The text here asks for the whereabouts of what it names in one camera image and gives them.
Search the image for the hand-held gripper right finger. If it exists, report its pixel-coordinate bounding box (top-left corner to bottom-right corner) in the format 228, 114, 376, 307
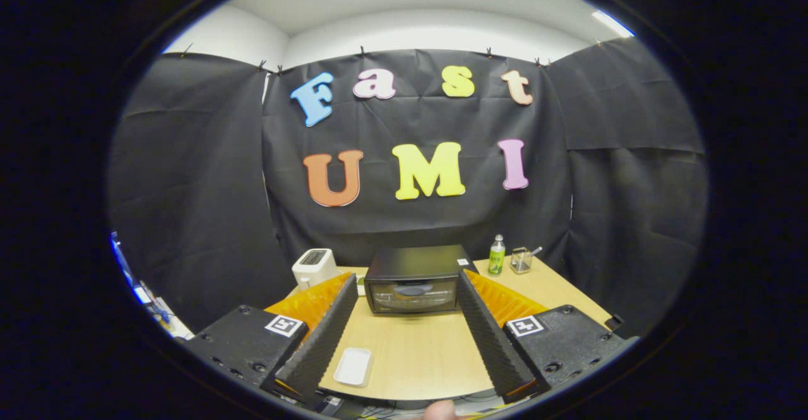
456, 268, 639, 405

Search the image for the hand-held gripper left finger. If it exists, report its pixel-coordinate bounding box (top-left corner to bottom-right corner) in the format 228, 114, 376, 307
186, 272, 359, 403

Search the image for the black toaster oven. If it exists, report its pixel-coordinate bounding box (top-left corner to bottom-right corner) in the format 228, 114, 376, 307
364, 244, 479, 315

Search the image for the white pop-up toaster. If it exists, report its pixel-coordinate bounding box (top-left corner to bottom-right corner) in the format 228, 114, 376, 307
292, 248, 342, 292

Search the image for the small white rectangular tray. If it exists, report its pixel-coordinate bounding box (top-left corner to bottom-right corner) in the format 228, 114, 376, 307
333, 347, 374, 388

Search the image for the green drink bottle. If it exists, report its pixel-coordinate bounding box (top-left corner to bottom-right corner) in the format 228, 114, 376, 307
488, 234, 506, 277

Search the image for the blue and white printed clutter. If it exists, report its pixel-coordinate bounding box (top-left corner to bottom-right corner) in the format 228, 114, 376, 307
110, 231, 194, 340

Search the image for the ceiling light panel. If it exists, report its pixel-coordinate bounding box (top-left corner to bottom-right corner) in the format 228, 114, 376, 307
591, 9, 636, 39

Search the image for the wire mesh utensil holder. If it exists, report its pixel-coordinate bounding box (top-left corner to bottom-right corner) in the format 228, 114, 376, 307
510, 246, 544, 275

